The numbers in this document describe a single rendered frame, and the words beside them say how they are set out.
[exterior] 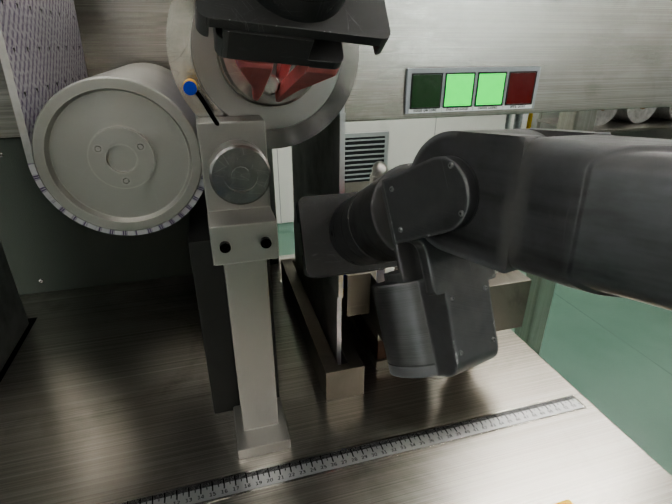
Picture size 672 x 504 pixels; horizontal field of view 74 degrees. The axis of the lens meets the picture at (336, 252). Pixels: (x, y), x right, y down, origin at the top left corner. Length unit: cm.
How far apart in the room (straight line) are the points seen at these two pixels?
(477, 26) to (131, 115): 59
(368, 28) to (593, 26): 73
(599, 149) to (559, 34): 75
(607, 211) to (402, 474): 34
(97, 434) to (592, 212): 48
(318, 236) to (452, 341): 15
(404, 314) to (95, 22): 57
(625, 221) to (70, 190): 37
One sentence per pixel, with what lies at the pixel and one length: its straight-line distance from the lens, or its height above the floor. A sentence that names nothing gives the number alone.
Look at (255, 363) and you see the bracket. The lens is 43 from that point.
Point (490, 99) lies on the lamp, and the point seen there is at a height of 117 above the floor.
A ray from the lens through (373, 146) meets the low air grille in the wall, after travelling 330.
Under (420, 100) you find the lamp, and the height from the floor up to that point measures 117.
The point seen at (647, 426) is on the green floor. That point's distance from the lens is 207.
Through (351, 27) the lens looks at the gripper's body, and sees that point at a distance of 26.
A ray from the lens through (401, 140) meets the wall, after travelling 339.
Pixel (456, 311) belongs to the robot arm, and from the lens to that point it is 26.
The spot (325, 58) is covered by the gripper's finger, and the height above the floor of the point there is 125.
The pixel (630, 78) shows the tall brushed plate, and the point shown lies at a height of 120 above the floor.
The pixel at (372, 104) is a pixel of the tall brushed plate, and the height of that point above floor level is 117.
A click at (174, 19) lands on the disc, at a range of 38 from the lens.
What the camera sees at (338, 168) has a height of 115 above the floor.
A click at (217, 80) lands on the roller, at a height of 123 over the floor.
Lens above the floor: 126
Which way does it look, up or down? 25 degrees down
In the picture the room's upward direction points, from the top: straight up
